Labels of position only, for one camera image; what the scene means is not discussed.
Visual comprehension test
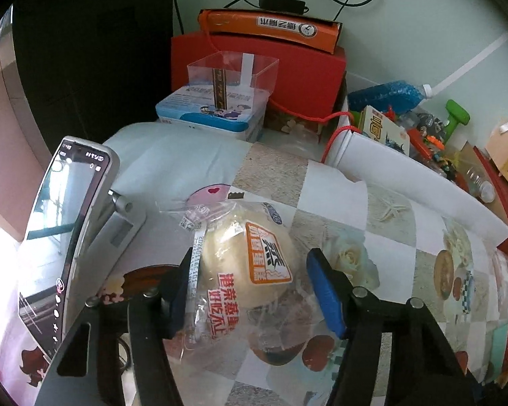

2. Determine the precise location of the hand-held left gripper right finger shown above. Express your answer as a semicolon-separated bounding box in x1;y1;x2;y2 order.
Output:
306;249;475;406

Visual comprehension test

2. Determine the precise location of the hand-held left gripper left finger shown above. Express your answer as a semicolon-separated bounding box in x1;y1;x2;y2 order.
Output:
34;247;194;406

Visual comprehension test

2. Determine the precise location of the steamed cake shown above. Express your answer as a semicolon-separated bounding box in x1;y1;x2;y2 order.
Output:
161;201;319;368

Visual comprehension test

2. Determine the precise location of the grey phone stand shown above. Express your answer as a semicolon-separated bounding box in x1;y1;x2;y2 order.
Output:
74;190;147;289

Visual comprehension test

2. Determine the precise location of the smartphone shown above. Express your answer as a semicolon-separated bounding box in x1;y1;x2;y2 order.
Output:
17;135;121;353

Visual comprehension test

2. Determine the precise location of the cartoon printed cloth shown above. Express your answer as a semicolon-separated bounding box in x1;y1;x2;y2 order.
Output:
0;122;257;390

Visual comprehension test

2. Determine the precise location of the toy card box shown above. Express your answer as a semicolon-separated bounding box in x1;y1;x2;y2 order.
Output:
358;106;411;156

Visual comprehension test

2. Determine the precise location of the pile of small toys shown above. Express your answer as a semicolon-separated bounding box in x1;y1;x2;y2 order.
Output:
406;112;460;178

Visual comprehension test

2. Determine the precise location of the clear plastic bottle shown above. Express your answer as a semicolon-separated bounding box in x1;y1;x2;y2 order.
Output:
461;167;497;202

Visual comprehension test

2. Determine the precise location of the blue liquid bottle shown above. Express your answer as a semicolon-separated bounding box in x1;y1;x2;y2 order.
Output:
348;80;433;116

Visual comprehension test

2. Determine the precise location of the green dumbbell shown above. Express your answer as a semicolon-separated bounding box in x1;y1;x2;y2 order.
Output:
442;100;471;137

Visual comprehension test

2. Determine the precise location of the red gift box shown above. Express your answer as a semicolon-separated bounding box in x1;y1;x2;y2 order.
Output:
170;34;348;136

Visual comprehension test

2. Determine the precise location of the clear plastic box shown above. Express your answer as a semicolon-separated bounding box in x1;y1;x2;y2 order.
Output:
186;51;280;113

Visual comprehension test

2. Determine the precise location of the brown chair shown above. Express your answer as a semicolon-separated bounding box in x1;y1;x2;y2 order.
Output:
0;4;54;240

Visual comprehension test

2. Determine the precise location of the black cabinet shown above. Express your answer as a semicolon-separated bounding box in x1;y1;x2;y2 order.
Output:
15;0;179;157

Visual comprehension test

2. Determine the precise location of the orange box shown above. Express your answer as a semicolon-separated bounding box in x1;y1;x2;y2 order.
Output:
197;8;343;55

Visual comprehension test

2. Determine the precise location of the black power adapter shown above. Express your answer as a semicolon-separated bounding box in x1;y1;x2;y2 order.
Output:
258;0;308;14

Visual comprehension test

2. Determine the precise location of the red cord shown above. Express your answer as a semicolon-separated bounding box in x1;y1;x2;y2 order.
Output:
207;29;361;162

